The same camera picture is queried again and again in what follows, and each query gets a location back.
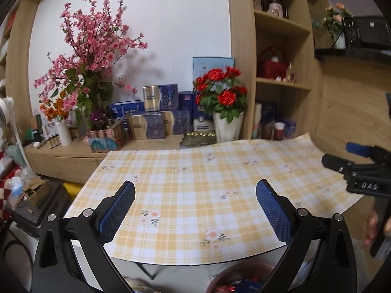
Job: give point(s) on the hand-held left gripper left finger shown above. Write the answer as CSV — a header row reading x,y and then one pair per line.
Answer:
x,y
117,210

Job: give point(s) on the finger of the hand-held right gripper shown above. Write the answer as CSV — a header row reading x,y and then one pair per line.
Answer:
x,y
356,148
336,162

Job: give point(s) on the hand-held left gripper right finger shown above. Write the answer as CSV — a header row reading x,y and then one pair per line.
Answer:
x,y
275,213

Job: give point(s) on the blue tissue packet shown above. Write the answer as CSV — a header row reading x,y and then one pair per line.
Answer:
x,y
250,287

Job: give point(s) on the dark red trash bin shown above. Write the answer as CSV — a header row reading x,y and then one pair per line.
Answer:
x,y
226,276

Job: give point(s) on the person's right hand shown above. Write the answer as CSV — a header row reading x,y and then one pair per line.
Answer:
x,y
373,222

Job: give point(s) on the purple printed box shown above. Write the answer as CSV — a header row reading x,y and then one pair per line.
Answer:
x,y
290,129

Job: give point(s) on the red cup white lid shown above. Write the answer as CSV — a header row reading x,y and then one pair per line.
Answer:
x,y
279,131

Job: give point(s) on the black table leg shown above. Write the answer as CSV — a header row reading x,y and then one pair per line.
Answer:
x,y
147,271

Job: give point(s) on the brown teal scalloped planter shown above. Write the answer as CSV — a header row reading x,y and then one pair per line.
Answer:
x,y
105,140

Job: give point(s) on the brown jar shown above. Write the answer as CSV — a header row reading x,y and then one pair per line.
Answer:
x,y
268,130

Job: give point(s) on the black plastic stool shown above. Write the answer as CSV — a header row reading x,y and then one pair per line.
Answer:
x,y
39,216

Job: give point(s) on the checkered floral tablecloth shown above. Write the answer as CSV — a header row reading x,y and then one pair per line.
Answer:
x,y
198,183

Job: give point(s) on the brown cardboard box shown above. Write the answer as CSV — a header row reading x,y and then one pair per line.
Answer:
x,y
36,193

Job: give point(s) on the stack of pastel cups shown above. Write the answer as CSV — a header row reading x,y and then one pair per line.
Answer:
x,y
257,122

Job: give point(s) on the white slim vase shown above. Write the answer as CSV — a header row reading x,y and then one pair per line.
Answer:
x,y
64,134

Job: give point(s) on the row of small brown bottles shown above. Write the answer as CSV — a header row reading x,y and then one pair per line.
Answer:
x,y
50,142

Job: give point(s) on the white square flower pot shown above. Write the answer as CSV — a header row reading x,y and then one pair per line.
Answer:
x,y
227,129

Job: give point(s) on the blue flat carton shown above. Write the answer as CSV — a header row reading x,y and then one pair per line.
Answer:
x,y
126,110

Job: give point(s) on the white round vase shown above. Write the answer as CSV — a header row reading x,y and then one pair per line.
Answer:
x,y
340,41

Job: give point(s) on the blue white carton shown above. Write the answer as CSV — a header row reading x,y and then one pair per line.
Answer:
x,y
203,125

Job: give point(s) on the red basket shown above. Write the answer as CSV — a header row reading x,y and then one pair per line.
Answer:
x,y
272,67

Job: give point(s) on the black appliance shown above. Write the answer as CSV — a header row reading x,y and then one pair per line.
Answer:
x,y
366,33

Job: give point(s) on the red white cloth pile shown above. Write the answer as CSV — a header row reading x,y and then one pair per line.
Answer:
x,y
9,171

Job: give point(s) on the orange flower bunch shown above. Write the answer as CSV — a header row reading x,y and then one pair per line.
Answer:
x,y
55,111

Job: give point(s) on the dark blue small box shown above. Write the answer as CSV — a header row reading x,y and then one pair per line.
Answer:
x,y
185,100

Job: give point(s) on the red rose bouquet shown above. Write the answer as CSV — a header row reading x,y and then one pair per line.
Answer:
x,y
220,94

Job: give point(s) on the pale pink rose bouquet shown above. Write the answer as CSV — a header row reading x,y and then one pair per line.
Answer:
x,y
334,16

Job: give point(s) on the white small fan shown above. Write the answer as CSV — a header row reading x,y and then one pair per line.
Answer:
x,y
7,113

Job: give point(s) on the wooden shelf unit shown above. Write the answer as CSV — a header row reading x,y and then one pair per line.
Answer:
x,y
241,36

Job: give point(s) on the pale blue tall box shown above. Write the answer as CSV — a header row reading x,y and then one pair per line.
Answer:
x,y
210,64

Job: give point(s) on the white ceramic jar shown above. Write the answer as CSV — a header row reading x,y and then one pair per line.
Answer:
x,y
274,9

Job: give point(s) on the pink blossom bouquet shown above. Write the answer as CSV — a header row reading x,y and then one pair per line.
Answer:
x,y
91,42

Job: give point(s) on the dark pink jar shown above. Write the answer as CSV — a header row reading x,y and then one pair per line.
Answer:
x,y
257,1

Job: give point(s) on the white wall socket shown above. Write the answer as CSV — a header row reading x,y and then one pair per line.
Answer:
x,y
120,78

